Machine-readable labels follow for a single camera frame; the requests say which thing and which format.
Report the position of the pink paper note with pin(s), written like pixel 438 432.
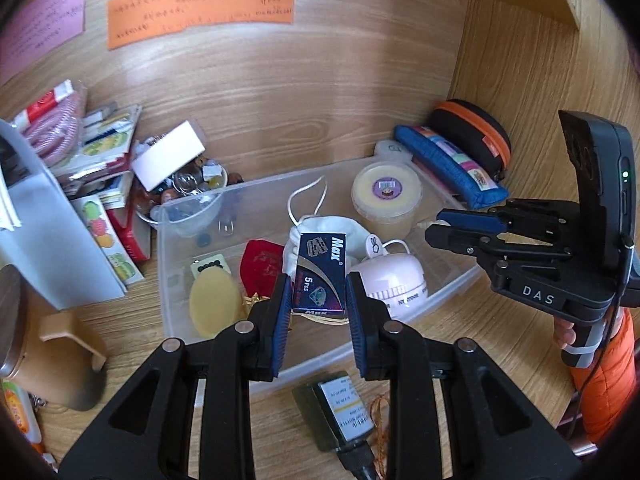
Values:
pixel 40 25

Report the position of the yellow lotion bottle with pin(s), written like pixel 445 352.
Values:
pixel 215 305

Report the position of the round cream jar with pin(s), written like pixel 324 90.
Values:
pixel 385 195

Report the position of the white face mask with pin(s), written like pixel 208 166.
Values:
pixel 330 225

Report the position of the fruit-printed white box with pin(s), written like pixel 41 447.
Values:
pixel 107 240

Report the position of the orange paper note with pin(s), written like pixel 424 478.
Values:
pixel 200 10

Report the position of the dark green glass bottle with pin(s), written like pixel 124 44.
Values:
pixel 335 415

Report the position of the blue pencil case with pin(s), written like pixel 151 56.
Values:
pixel 450 160

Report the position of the red box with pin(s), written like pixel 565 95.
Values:
pixel 132 235

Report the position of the person's right forearm orange sleeve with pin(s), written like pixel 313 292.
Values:
pixel 607 385

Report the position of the person's right hand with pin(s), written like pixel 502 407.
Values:
pixel 564 332

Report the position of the black case with orange zipper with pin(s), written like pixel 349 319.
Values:
pixel 475 125

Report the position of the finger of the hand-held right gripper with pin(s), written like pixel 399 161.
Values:
pixel 460 242
pixel 470 219

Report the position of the clear plastic storage bin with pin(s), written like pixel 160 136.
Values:
pixel 320 355

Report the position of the orange and green squeeze bottle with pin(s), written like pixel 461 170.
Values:
pixel 17 415

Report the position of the red velvet pouch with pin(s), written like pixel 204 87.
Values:
pixel 260 265

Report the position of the pink egg timer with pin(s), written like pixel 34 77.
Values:
pixel 395 280

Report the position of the blue razor blade box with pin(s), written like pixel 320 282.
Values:
pixel 320 270

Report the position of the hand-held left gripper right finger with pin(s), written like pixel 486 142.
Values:
pixel 357 325

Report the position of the small white cardboard box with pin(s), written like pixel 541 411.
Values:
pixel 167 152

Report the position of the clear bowl of trinkets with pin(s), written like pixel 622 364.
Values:
pixel 192 190

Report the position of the pile of sachets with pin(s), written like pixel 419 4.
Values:
pixel 75 130

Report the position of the white plastic piece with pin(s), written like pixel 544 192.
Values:
pixel 392 152

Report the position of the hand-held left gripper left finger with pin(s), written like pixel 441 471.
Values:
pixel 280 325

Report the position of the brown mug with lid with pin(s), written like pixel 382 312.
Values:
pixel 45 355

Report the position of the bunch of keys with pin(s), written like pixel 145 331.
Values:
pixel 37 400

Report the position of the wooden desktop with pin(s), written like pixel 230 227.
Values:
pixel 150 355

